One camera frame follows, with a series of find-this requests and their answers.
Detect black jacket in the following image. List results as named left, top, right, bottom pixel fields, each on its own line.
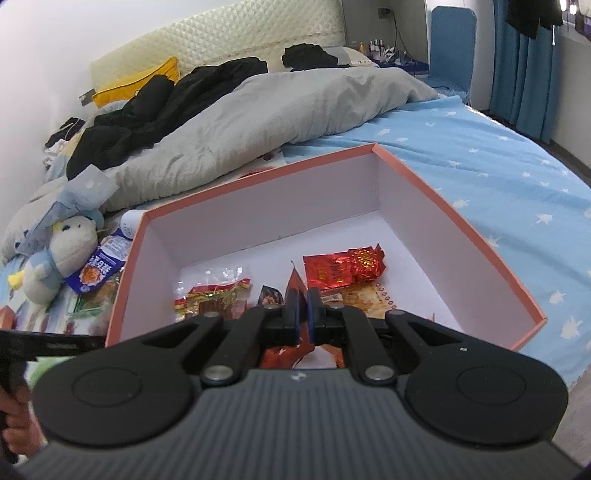
left=67, top=58, right=270, bottom=181

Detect orange clear snack packet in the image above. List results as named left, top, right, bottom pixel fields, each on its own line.
left=318, top=281, right=397, bottom=324

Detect red foil snack packet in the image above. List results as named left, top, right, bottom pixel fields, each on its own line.
left=302, top=244, right=387, bottom=291

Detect blue white snack packet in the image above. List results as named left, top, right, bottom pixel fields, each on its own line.
left=64, top=234, right=128, bottom=296

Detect small red snack packet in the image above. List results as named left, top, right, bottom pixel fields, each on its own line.
left=261, top=261, right=347, bottom=370

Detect grey duvet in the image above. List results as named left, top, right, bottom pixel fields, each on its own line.
left=2, top=69, right=439, bottom=261

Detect yellow pillow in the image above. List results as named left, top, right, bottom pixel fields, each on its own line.
left=92, top=56, right=180, bottom=108

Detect cream padded headboard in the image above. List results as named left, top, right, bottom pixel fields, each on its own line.
left=90, top=0, right=345, bottom=93

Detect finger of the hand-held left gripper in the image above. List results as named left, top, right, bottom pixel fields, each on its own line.
left=36, top=335, right=106, bottom=358

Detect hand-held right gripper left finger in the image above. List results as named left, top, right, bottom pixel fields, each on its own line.
left=141, top=288, right=301, bottom=387

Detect dark hanging clothes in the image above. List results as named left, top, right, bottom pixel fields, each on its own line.
left=505, top=0, right=564, bottom=40

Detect brown green snack packet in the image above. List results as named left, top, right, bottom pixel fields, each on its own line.
left=67, top=276, right=123, bottom=319

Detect brown red-label snack packet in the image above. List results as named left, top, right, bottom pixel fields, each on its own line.
left=174, top=267, right=254, bottom=324

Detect blue starred bedsheet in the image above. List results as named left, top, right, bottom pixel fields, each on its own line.
left=284, top=92, right=591, bottom=385

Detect black cable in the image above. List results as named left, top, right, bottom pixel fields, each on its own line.
left=389, top=11, right=403, bottom=52

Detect white blue plush toy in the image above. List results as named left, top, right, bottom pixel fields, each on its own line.
left=7, top=215, right=100, bottom=304

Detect blue chair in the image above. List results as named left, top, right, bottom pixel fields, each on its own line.
left=427, top=6, right=478, bottom=105

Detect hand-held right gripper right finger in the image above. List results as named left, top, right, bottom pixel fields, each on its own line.
left=307, top=288, right=462, bottom=387

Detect pile of clothes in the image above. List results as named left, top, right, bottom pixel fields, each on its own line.
left=44, top=117, right=86, bottom=167

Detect large pink cardboard box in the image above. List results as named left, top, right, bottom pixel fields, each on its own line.
left=105, top=143, right=548, bottom=370

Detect person's left hand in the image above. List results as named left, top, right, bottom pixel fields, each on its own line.
left=0, top=384, right=45, bottom=459

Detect blue curtain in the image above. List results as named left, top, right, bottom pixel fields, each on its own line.
left=489, top=0, right=567, bottom=144

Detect white grey pillow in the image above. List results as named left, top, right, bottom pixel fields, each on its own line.
left=323, top=46, right=380, bottom=69

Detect blue bedside table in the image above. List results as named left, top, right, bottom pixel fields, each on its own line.
left=379, top=58, right=430, bottom=75

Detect light blue starred cloth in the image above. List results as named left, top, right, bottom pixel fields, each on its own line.
left=16, top=166, right=116, bottom=254

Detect black garment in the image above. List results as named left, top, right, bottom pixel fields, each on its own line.
left=281, top=43, right=341, bottom=73

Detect dark brown snack packet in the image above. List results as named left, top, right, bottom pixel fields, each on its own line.
left=256, top=285, right=285, bottom=309

